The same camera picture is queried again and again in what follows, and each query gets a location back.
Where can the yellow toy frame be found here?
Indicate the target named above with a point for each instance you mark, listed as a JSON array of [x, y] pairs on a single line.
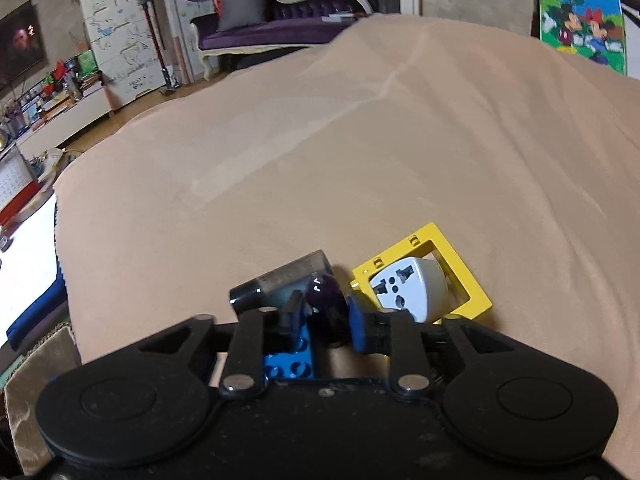
[[468, 298]]

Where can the blue folded mat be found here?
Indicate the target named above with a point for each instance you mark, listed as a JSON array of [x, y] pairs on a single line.
[[44, 305]]

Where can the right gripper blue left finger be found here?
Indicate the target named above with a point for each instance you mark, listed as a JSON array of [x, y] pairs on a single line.
[[291, 321]]

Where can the mickey mouse picture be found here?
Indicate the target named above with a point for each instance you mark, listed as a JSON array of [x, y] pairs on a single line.
[[594, 29]]

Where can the dark purple toy piece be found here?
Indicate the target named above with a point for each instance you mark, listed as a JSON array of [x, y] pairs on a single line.
[[328, 317]]

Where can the grey translucent box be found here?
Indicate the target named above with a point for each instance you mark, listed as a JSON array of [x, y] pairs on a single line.
[[273, 288]]

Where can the purple chaise sofa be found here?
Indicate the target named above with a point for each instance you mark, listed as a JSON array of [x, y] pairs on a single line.
[[289, 24]]

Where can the blue toy brick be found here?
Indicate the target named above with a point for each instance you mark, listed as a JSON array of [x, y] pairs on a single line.
[[298, 364]]

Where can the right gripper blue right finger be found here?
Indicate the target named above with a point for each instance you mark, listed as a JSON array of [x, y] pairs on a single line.
[[358, 311]]

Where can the grey cushion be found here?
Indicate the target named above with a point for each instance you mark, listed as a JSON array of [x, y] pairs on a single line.
[[241, 13]]

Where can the white drawer cabinet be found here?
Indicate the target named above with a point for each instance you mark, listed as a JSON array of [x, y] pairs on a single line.
[[125, 43]]

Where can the white travel plug adapter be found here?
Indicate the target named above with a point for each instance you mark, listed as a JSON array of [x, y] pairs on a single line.
[[417, 285]]

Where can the desk calendar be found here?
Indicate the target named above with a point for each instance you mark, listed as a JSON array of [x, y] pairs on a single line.
[[18, 183]]

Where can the beige blanket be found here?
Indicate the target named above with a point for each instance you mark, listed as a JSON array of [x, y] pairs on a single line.
[[526, 158]]

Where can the wall television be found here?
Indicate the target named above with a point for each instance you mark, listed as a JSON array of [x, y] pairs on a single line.
[[20, 42]]

